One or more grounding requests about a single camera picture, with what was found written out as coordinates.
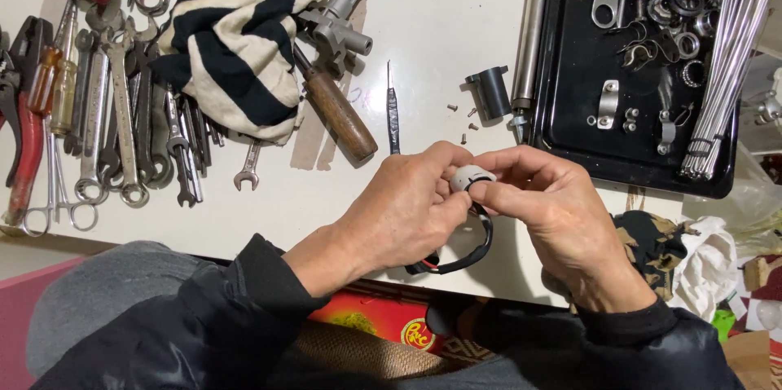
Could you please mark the white plastic bag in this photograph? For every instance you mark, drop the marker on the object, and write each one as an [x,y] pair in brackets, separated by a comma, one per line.
[708,268]

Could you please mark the red printed box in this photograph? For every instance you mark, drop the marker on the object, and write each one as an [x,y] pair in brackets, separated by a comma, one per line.
[372,316]

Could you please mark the narrow chrome clamp with hook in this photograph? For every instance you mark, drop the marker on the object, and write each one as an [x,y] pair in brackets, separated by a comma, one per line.
[667,133]

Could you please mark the chrome part beside tray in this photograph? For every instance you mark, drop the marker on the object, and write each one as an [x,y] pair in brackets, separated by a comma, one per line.
[767,106]

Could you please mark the person's left hand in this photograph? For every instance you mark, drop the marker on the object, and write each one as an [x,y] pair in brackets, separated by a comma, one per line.
[391,219]

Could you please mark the clear plastic bag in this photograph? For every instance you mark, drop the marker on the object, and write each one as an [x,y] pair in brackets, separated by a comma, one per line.
[754,194]

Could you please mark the grey metal cross-shaped part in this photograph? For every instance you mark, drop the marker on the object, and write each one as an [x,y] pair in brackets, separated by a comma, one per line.
[333,29]

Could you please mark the person's right hand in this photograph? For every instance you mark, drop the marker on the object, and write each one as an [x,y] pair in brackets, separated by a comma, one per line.
[562,225]

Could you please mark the steel forceps scissors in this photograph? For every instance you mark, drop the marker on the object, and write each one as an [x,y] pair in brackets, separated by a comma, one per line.
[58,194]

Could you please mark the heap of metal rings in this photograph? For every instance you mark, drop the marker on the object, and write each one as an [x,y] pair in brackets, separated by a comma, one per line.
[684,8]

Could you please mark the black plastic cylinder housing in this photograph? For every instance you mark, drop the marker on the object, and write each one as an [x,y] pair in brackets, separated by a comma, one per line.
[492,93]

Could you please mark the brown woven basket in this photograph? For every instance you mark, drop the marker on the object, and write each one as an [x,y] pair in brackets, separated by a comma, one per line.
[366,353]

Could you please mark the black metal tray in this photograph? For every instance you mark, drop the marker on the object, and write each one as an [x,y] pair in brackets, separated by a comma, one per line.
[574,72]

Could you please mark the pile of steel wrenches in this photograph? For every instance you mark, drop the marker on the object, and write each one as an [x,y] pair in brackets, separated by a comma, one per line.
[125,109]

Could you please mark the small open-end wrench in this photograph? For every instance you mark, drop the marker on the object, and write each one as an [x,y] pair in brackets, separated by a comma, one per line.
[249,167]

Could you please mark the person's grey trousers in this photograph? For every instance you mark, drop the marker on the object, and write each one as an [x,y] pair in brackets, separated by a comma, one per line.
[91,292]

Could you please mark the camouflage cloth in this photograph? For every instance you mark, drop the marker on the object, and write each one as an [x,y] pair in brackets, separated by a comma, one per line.
[647,243]

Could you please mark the black and cream striped cloth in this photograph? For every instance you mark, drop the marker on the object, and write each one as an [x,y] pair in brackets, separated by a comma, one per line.
[232,41]

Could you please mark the pink furniture panel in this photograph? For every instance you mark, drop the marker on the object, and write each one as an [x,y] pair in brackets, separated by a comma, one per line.
[15,329]

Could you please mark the bundle of steel spokes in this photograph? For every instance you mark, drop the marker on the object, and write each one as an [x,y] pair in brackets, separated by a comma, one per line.
[727,72]

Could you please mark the long chrome tube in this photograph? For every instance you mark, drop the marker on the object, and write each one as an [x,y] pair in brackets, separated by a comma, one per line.
[531,29]

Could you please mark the heap of mixed clutter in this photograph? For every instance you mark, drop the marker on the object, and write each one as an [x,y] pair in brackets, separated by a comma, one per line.
[760,316]

